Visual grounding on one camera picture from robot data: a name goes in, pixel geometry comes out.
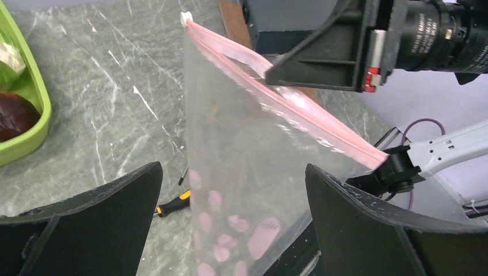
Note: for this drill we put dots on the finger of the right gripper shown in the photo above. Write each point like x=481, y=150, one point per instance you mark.
x=348, y=52

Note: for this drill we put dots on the clear zip top bag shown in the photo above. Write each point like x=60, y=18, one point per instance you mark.
x=248, y=145

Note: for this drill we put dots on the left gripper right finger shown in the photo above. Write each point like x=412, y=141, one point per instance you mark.
x=359, y=234

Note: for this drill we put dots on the black yellow screwdriver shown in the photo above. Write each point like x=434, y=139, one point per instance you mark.
x=183, y=175
x=176, y=204

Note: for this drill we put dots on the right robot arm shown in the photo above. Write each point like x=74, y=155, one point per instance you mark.
x=409, y=164

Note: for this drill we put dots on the green plastic tray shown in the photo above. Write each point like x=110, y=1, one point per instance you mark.
x=31, y=86

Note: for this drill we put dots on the dark grey box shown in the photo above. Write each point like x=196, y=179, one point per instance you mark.
x=273, y=28

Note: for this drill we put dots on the dark red onion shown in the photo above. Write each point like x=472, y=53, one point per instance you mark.
x=18, y=115

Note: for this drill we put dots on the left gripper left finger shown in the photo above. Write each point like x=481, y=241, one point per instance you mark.
x=99, y=232

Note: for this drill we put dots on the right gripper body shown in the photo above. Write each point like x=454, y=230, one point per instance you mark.
x=436, y=36

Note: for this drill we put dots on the green cabbage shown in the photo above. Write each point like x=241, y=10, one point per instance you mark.
x=12, y=62

